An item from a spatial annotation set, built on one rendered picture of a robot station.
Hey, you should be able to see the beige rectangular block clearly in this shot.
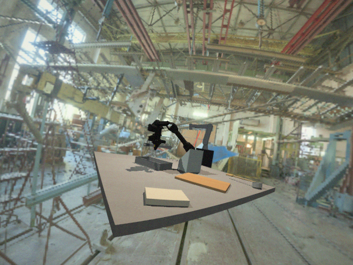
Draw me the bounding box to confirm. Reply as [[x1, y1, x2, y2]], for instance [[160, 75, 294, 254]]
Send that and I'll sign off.
[[145, 187, 190, 206]]

